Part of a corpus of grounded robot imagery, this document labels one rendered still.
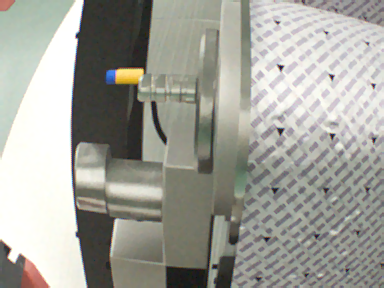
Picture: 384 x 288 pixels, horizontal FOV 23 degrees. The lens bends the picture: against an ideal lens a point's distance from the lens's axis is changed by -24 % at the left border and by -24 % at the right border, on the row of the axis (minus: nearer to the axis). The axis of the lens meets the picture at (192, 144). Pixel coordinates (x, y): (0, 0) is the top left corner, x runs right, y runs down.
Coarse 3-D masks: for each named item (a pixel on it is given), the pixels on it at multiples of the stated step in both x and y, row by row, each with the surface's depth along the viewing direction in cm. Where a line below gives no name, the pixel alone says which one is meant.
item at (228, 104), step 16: (224, 0) 58; (224, 16) 55; (224, 32) 54; (240, 32) 54; (224, 48) 54; (224, 64) 54; (240, 64) 54; (224, 80) 53; (240, 80) 53; (224, 96) 53; (224, 112) 53; (224, 128) 54; (224, 144) 54; (224, 160) 54; (224, 176) 55; (224, 192) 55; (224, 208) 57
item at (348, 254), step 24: (264, 240) 56; (288, 240) 56; (312, 240) 56; (336, 240) 56; (360, 240) 56; (240, 264) 56; (264, 264) 56; (288, 264) 56; (312, 264) 56; (336, 264) 56; (360, 264) 56
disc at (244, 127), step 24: (240, 0) 54; (240, 24) 53; (240, 48) 52; (240, 72) 52; (240, 96) 52; (240, 120) 52; (240, 144) 52; (240, 168) 52; (240, 192) 53; (240, 216) 54
